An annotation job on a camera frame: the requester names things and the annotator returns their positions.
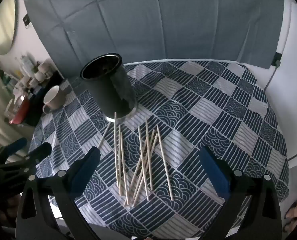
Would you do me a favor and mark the dark side cabinet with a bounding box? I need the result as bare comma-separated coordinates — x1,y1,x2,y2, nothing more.
26,71,71,128

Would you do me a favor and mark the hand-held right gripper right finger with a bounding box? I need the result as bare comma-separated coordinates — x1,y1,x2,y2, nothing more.
199,145,282,240

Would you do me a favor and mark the glass jar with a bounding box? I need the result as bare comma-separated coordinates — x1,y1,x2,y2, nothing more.
42,59,54,75

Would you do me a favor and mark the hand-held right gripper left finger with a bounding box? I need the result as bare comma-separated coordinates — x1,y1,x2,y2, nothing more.
15,146,101,240

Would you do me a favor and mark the grey power cable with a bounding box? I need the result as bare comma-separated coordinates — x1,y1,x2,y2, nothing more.
264,66,278,91

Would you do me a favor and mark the bunch of wooden chopsticks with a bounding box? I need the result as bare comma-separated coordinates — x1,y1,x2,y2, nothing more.
97,112,174,207

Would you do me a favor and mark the blue patterned tablecloth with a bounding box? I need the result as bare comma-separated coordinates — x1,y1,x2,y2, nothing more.
28,60,289,239

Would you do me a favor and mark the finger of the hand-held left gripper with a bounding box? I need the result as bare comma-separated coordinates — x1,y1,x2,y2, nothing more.
0,142,52,180
0,137,28,164

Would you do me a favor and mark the black cylindrical utensil holder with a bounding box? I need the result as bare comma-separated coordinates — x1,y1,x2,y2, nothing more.
80,53,138,123

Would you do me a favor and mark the grey hanging backdrop cloth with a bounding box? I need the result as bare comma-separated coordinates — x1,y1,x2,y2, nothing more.
22,0,285,69

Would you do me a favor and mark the red pot with glass lid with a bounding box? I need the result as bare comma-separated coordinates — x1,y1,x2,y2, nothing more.
4,92,30,125

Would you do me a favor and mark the beige ceramic mug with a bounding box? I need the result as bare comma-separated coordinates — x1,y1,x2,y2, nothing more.
42,85,68,114

